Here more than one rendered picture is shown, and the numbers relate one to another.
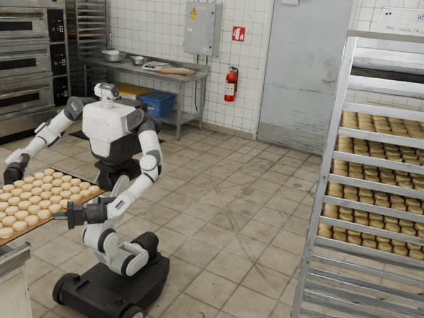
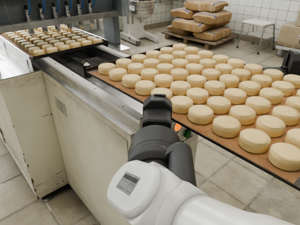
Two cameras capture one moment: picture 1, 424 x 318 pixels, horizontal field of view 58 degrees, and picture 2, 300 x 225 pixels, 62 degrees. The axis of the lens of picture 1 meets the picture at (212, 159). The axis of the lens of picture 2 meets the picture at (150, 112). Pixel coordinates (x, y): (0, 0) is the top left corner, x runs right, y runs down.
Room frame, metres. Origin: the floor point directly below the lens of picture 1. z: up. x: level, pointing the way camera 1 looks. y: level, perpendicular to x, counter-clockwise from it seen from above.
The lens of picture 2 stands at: (1.54, 0.19, 1.28)
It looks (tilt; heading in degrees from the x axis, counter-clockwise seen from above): 31 degrees down; 111
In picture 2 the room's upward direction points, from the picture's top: straight up
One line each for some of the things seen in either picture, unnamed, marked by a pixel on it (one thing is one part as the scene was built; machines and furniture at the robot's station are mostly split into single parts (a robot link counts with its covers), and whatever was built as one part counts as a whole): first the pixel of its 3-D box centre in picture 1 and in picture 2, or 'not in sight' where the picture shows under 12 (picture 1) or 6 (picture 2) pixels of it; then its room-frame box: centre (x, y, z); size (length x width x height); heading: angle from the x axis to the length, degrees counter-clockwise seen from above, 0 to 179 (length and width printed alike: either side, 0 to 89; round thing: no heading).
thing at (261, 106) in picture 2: (57, 190); (257, 105); (1.59, 0.71, 1.01); 0.05 x 0.05 x 0.02
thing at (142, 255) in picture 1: (127, 259); not in sight; (2.08, 0.50, 0.28); 0.21 x 0.20 x 0.13; 152
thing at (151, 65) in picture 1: (156, 66); not in sight; (5.74, 0.93, 0.92); 0.32 x 0.30 x 0.09; 160
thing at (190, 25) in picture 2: not in sight; (192, 24); (0.60, 4.82, 0.32); 0.72 x 0.42 x 0.17; 157
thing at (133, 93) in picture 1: (134, 98); not in sight; (5.97, 1.30, 0.36); 0.47 x 0.38 x 0.26; 153
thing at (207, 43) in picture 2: not in sight; (198, 36); (0.70, 5.01, 0.06); 1.20 x 0.80 x 0.11; 155
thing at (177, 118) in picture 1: (142, 91); not in sight; (5.90, 1.17, 0.49); 1.90 x 0.72 x 0.98; 63
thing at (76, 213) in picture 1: (82, 214); (157, 139); (1.42, 0.53, 1.00); 0.12 x 0.10 x 0.13; 108
